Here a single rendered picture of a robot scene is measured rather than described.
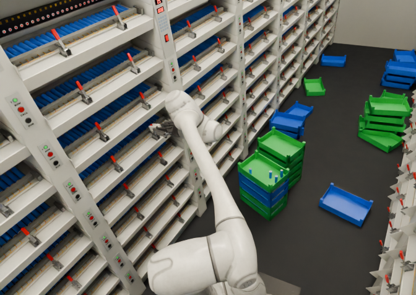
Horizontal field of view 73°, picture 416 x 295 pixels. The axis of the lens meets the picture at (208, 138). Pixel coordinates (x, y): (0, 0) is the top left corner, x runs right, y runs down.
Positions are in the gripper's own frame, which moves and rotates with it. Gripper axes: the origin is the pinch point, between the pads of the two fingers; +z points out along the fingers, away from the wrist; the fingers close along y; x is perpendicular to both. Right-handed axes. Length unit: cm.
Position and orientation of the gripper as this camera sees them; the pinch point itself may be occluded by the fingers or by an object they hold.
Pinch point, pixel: (155, 127)
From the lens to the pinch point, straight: 146.9
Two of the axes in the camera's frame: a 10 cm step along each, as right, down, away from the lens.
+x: -3.2, -8.1, -4.8
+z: -7.7, -0.7, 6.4
